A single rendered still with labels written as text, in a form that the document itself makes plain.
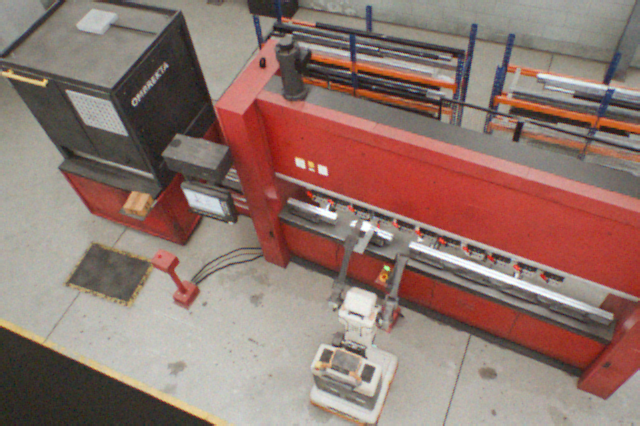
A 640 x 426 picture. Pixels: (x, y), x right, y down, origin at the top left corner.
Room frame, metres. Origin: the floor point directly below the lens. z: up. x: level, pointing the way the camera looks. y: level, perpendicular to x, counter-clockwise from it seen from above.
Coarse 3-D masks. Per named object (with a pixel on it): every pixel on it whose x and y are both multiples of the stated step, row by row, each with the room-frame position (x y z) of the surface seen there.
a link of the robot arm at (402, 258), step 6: (402, 258) 2.14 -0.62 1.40; (402, 264) 2.10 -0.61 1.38; (402, 270) 2.06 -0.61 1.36; (396, 276) 2.02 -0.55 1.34; (396, 282) 1.98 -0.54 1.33; (396, 288) 1.94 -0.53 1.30; (390, 294) 1.91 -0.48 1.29; (396, 294) 1.90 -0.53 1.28; (384, 300) 1.90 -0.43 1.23; (396, 300) 1.86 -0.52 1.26; (396, 306) 1.82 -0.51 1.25
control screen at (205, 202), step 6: (186, 192) 3.05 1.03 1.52; (192, 192) 3.02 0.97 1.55; (198, 192) 2.99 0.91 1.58; (192, 198) 3.03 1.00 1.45; (198, 198) 3.00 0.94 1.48; (204, 198) 2.97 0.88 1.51; (210, 198) 2.93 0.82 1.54; (216, 198) 2.90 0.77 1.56; (192, 204) 3.05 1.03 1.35; (198, 204) 3.02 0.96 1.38; (204, 204) 2.98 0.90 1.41; (210, 204) 2.95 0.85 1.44; (216, 204) 2.91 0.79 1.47; (210, 210) 2.96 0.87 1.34; (216, 210) 2.93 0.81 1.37; (222, 210) 2.89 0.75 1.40
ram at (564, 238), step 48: (288, 144) 3.10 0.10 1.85; (336, 144) 2.84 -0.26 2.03; (336, 192) 2.87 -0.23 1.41; (384, 192) 2.62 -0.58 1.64; (432, 192) 2.40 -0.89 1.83; (480, 192) 2.20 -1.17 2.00; (480, 240) 2.16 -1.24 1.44; (528, 240) 1.97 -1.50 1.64; (576, 240) 1.81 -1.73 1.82; (624, 240) 1.66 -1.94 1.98; (624, 288) 1.56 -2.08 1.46
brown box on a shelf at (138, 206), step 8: (136, 192) 3.52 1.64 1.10; (128, 200) 3.44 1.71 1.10; (136, 200) 3.41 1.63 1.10; (144, 200) 3.40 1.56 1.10; (152, 200) 3.45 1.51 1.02; (128, 208) 3.34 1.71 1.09; (136, 208) 3.32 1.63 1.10; (144, 208) 3.33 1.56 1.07; (152, 208) 3.38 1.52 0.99; (128, 216) 3.34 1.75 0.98; (136, 216) 3.31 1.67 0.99; (144, 216) 3.29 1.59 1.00
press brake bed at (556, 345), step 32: (288, 224) 3.07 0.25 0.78; (320, 256) 2.89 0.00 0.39; (352, 256) 2.68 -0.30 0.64; (416, 288) 2.31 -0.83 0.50; (448, 288) 2.15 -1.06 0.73; (448, 320) 2.14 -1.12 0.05; (480, 320) 1.95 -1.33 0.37; (512, 320) 1.81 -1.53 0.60; (544, 320) 1.69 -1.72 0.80; (544, 352) 1.63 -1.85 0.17; (576, 352) 1.49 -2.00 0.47
